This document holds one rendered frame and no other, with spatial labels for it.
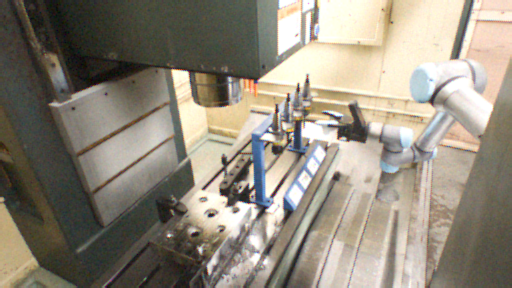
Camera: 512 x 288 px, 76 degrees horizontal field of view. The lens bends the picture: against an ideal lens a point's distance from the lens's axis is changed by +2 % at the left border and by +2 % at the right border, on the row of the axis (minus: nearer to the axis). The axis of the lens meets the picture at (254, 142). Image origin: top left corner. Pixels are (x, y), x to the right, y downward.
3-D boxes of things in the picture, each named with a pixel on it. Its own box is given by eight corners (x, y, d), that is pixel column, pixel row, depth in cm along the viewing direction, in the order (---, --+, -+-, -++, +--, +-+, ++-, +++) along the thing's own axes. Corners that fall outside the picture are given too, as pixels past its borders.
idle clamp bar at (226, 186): (251, 167, 156) (251, 156, 153) (228, 201, 135) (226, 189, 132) (242, 165, 158) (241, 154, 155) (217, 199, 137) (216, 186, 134)
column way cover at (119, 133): (183, 165, 161) (163, 62, 135) (105, 230, 124) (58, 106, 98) (175, 163, 163) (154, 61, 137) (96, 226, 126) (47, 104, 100)
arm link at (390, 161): (410, 171, 131) (416, 148, 125) (384, 175, 129) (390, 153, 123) (398, 159, 138) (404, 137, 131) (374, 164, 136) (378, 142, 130)
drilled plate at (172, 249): (251, 215, 122) (251, 205, 120) (208, 276, 100) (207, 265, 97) (201, 199, 131) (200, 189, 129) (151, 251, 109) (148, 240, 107)
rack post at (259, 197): (274, 200, 135) (272, 138, 120) (268, 208, 131) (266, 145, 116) (252, 193, 139) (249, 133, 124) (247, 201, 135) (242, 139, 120)
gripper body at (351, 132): (334, 139, 133) (365, 146, 128) (337, 120, 128) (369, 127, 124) (339, 131, 138) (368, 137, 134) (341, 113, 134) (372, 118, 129)
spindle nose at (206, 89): (205, 87, 108) (200, 51, 102) (251, 90, 104) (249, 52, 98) (183, 106, 95) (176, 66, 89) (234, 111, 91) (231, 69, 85)
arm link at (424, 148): (489, 47, 101) (419, 144, 140) (458, 50, 100) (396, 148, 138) (515, 71, 94) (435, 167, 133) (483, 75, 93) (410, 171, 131)
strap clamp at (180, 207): (192, 226, 124) (187, 195, 116) (187, 232, 121) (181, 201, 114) (165, 216, 129) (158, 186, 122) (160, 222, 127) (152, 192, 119)
